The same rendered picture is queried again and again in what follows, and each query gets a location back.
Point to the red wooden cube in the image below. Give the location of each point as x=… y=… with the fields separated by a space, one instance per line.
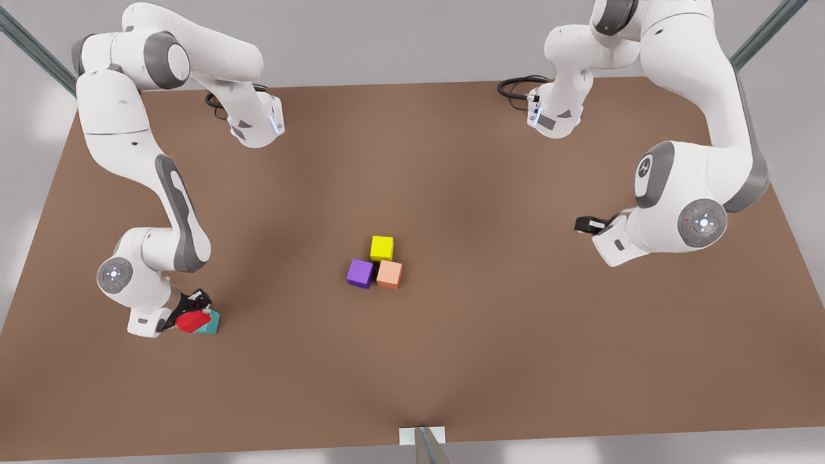
x=192 y=321

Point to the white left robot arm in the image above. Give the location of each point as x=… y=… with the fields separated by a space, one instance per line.
x=702 y=174

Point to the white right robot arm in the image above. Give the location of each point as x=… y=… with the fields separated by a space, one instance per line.
x=122 y=122

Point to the teal wooden cube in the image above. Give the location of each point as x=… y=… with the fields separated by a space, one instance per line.
x=211 y=323

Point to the purple wooden cube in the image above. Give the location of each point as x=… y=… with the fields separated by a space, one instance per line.
x=359 y=273

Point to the yellow wooden cube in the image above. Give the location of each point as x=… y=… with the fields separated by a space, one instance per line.
x=381 y=248

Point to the orange wooden cube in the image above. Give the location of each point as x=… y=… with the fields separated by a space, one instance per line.
x=389 y=274

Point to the silver frame post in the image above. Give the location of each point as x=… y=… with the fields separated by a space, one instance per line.
x=767 y=32
x=35 y=51
x=427 y=446

